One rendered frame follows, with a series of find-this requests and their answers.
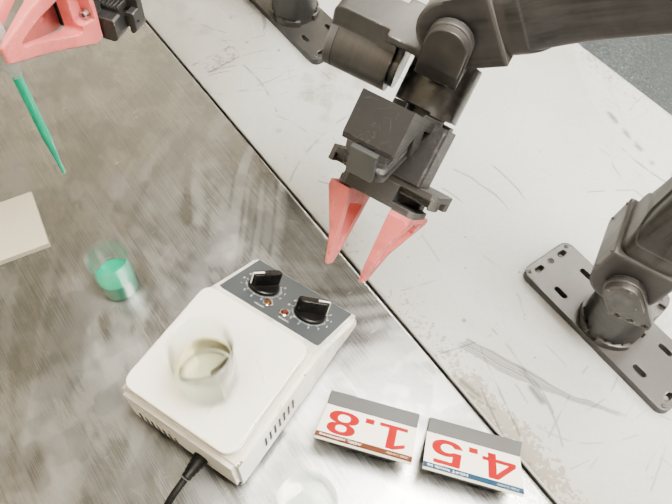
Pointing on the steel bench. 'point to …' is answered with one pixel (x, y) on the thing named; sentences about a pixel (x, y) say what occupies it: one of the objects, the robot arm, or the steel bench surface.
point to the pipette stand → (21, 228)
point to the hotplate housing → (247, 460)
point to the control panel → (289, 291)
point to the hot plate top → (248, 328)
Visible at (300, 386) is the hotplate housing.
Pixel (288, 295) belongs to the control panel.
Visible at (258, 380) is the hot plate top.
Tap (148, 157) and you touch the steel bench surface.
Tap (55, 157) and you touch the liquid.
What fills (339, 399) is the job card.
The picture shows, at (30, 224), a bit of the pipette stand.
